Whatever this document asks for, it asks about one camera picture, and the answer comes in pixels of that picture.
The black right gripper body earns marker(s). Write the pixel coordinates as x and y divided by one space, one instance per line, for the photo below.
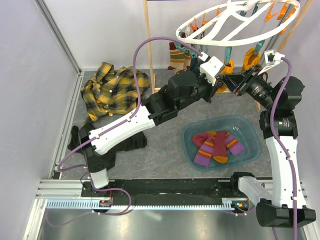
259 88

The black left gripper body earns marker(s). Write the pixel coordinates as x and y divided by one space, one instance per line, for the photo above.
205 89

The mustard yellow sock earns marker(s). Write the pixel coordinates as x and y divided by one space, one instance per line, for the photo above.
250 59
228 69

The maroon purple striped sock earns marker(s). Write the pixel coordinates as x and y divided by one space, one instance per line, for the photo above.
205 143
223 142

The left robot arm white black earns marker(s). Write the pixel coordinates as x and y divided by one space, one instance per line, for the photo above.
101 144

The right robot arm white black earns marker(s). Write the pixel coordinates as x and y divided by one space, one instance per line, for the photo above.
285 206

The navy blue sock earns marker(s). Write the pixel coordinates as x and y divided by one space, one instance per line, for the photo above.
195 66

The maroon beige striped sock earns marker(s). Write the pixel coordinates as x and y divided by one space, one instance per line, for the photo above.
176 58
187 60

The teal plastic tub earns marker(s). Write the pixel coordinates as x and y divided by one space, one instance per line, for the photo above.
236 125

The black garment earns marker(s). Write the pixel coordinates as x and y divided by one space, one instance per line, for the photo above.
134 142

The yellow plaid shirt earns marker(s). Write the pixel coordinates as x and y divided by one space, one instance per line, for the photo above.
109 92

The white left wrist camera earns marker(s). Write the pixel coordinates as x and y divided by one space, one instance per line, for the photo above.
211 67

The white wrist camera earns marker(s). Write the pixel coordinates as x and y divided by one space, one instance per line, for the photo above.
271 59
211 67

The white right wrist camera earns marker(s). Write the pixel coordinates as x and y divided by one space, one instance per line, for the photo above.
271 59

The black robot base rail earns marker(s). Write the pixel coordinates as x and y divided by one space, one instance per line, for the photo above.
170 191

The white slotted cable duct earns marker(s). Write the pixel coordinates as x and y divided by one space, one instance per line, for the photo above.
89 204

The aluminium corner post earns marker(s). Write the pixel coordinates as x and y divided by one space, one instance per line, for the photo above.
46 13

